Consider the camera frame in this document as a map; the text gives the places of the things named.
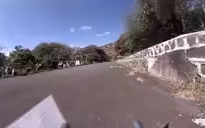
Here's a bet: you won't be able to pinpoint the wood of dark trees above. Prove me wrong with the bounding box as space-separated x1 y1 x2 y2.
114 0 205 57

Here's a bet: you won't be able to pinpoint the fence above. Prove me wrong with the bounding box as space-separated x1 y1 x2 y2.
0 67 17 80

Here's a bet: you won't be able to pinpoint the row of trees and bushes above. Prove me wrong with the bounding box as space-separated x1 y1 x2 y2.
0 41 112 78

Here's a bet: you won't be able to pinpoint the tall stone wall white joints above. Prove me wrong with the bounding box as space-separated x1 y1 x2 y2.
115 28 205 83

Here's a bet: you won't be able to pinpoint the grey asphalt road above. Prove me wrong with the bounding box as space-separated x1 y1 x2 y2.
0 61 205 128

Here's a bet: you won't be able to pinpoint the brown hill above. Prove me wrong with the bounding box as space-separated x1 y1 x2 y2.
84 41 123 60

